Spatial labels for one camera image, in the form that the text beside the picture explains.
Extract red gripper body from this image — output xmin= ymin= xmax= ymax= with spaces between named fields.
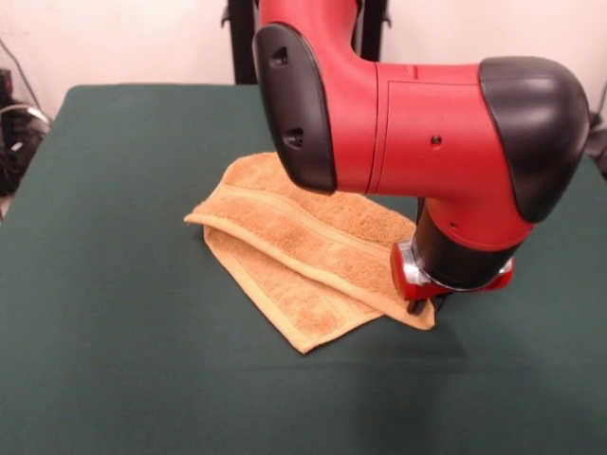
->
xmin=390 ymin=240 xmax=516 ymax=302

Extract tan terry towel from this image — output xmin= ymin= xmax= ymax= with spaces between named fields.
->
xmin=183 ymin=151 xmax=436 ymax=355

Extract dark green table cloth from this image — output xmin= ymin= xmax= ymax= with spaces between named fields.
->
xmin=0 ymin=82 xmax=607 ymax=455

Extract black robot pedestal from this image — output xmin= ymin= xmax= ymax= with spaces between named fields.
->
xmin=220 ymin=0 xmax=394 ymax=86

